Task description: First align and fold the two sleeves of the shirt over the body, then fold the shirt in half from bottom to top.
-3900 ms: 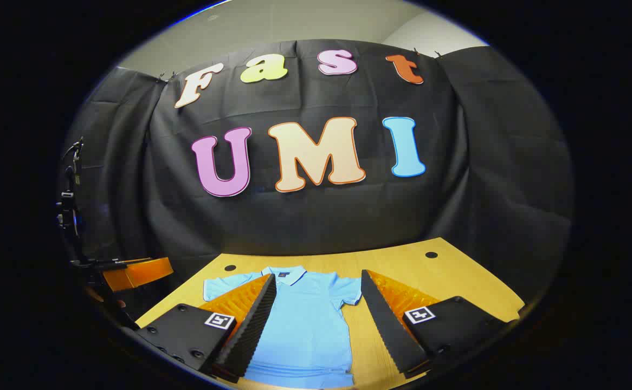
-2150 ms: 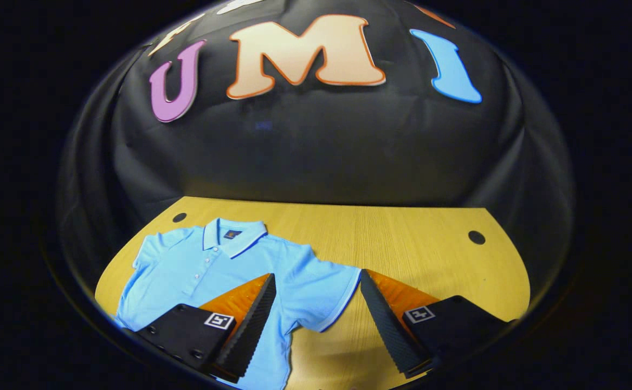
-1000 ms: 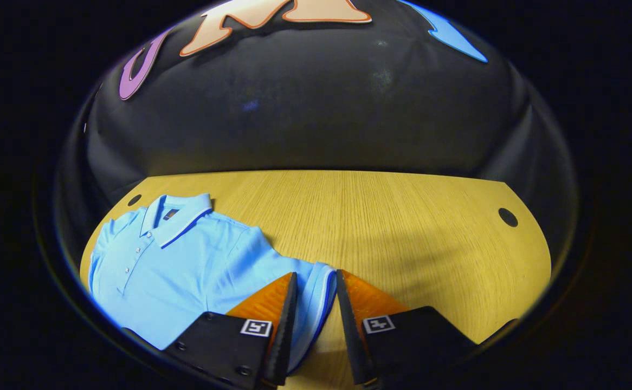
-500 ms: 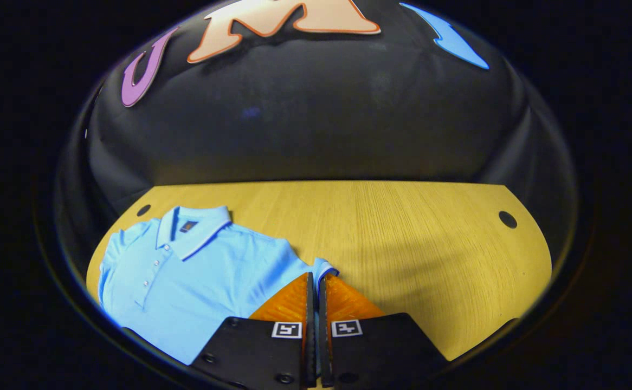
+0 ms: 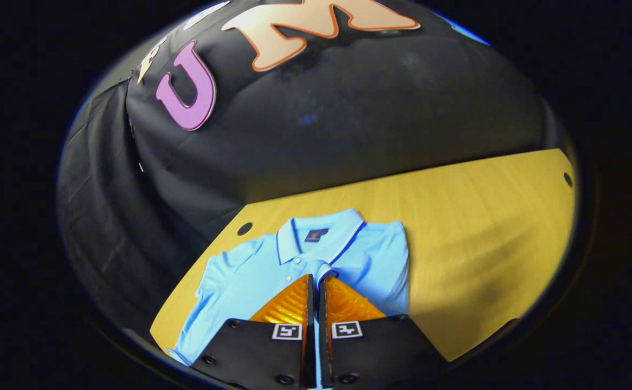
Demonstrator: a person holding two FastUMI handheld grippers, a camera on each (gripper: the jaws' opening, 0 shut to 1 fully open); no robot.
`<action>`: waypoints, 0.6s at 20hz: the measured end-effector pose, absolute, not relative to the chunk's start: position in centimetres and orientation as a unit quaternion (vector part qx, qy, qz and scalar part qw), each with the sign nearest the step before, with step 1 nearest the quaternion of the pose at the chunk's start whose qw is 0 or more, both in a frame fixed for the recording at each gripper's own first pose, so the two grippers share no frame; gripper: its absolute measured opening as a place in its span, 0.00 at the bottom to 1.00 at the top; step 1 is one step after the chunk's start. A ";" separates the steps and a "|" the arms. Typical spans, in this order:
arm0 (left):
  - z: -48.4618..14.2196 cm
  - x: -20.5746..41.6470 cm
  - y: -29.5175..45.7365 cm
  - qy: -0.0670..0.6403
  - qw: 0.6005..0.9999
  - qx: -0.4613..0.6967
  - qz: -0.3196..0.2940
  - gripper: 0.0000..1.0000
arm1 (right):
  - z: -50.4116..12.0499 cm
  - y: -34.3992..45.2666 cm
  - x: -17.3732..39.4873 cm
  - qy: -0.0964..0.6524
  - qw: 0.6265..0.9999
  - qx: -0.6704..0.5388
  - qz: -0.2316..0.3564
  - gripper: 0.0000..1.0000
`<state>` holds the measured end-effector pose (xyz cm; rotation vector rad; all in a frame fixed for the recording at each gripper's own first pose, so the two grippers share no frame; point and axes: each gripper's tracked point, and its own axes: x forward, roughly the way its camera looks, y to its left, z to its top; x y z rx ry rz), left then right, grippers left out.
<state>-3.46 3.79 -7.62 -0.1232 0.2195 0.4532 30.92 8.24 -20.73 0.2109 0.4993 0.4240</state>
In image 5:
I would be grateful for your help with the black backdrop cloth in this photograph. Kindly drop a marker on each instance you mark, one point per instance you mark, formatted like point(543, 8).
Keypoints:
point(348, 119)

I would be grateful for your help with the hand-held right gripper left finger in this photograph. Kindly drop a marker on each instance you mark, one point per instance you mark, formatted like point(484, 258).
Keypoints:
point(272, 357)

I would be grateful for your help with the light blue polo T-shirt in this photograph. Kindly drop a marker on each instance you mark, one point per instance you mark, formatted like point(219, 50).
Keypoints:
point(240, 281)

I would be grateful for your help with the black round table grommet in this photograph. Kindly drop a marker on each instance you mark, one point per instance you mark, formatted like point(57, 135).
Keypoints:
point(244, 228)
point(567, 179)

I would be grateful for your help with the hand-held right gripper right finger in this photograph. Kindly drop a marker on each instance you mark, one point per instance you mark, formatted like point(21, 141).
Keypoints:
point(375, 352)

